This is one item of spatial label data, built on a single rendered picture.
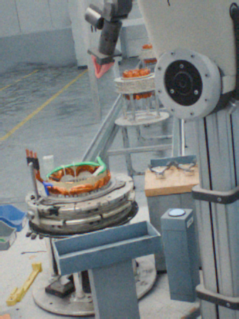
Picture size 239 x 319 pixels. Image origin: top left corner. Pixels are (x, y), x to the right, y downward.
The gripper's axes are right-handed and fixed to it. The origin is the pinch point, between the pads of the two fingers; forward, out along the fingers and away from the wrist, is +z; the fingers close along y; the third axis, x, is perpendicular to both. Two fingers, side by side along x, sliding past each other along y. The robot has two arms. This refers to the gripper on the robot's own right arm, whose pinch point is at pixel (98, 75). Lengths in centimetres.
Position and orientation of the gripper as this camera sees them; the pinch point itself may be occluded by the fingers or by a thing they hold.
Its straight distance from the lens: 179.6
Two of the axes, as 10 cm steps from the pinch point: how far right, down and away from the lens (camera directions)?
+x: 6.9, 5.8, -4.4
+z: -2.6, 7.6, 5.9
